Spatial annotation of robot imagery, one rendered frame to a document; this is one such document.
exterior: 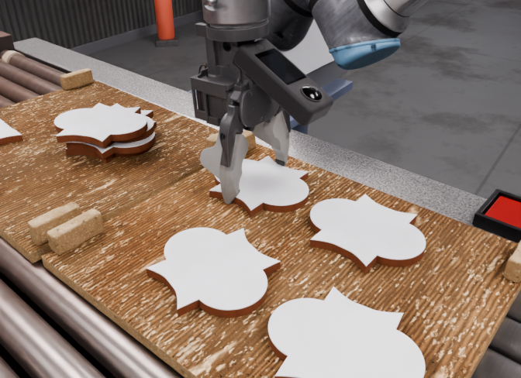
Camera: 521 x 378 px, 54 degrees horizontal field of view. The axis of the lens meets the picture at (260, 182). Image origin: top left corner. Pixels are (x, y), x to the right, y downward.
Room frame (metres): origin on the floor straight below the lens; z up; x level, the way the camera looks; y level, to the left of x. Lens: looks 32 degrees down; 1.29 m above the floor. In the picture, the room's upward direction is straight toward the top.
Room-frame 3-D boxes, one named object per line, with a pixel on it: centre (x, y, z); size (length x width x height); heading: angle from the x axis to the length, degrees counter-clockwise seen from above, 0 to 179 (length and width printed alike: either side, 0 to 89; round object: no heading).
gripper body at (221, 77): (0.58, 0.03, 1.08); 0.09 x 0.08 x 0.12; 50
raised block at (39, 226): (0.47, 0.23, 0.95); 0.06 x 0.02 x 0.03; 139
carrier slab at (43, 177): (0.69, 0.29, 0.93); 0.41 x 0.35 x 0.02; 49
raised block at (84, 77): (0.92, 0.35, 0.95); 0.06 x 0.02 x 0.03; 139
